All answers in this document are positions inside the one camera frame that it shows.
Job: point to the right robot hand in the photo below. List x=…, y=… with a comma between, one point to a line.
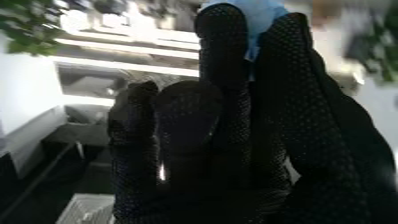
x=249, y=150

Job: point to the green leafy plant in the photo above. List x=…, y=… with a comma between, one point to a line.
x=28, y=26
x=378, y=46

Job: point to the blue flower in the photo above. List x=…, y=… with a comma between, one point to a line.
x=259, y=20

